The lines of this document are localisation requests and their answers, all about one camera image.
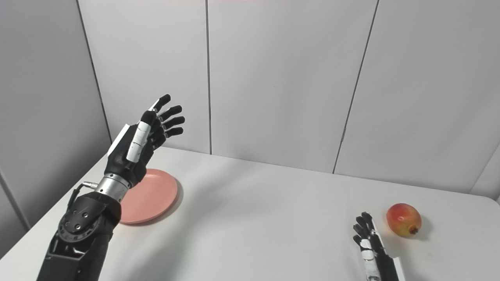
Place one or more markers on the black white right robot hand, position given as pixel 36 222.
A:
pixel 384 267

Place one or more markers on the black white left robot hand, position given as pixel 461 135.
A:
pixel 121 160

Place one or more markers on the pink round plate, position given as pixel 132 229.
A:
pixel 154 195

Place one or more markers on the red yellow pomegranate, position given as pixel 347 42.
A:
pixel 402 218

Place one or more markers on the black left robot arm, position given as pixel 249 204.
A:
pixel 78 242

